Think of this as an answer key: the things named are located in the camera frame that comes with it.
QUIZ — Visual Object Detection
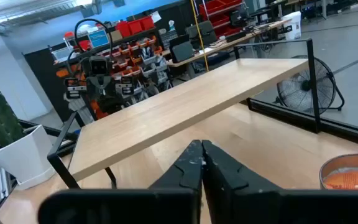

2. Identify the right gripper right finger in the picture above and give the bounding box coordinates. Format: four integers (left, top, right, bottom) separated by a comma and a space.
201, 139, 358, 224

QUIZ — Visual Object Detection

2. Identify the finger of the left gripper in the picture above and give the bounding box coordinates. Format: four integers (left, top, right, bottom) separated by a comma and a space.
103, 76, 116, 98
86, 76, 105, 98

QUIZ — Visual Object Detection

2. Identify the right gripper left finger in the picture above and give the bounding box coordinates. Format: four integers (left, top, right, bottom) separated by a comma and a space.
37, 139, 204, 224

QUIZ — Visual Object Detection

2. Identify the orange wax candle tin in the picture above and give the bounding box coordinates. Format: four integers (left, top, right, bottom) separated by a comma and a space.
318, 153, 358, 191

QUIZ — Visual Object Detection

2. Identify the black shelving unit with bins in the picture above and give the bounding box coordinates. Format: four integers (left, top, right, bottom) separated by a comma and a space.
23, 15, 175, 124

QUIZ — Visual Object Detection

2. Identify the blue sign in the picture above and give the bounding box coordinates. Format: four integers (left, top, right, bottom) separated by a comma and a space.
88, 29, 110, 49

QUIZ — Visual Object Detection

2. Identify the red storage bin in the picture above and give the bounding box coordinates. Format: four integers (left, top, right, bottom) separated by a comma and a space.
127, 19, 143, 35
116, 21, 132, 39
139, 16, 155, 31

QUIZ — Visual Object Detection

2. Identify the black flat monitor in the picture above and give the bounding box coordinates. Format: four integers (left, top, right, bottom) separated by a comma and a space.
168, 34, 195, 64

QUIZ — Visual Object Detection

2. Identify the white angular plant pot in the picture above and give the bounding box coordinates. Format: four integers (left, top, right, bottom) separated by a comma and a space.
0, 124, 58, 191

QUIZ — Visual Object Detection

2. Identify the black floor fan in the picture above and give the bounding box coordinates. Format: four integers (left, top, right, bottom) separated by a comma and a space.
275, 54, 346, 116

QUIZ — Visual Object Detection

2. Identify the long wooden workbench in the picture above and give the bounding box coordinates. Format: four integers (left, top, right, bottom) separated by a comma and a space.
165, 18, 293, 78

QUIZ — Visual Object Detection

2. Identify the red bin rack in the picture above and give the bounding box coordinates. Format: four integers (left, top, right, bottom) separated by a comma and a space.
198, 0, 247, 38

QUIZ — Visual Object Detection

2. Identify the white bin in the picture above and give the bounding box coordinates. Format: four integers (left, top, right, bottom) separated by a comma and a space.
282, 11, 303, 40

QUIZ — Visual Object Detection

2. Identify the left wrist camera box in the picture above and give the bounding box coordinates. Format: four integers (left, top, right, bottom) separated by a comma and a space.
88, 55, 109, 76

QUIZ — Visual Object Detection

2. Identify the black camera cable loop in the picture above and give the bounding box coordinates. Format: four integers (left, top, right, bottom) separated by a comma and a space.
74, 17, 114, 60

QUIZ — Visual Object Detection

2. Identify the wooden riser shelf black frame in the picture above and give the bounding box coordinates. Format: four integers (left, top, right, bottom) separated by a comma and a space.
47, 38, 322, 190

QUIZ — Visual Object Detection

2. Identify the yellow hanging strap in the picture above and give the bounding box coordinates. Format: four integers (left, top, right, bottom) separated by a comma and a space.
190, 0, 210, 73

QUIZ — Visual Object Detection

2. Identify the white metal post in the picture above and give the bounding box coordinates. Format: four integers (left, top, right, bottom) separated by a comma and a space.
0, 164, 12, 200

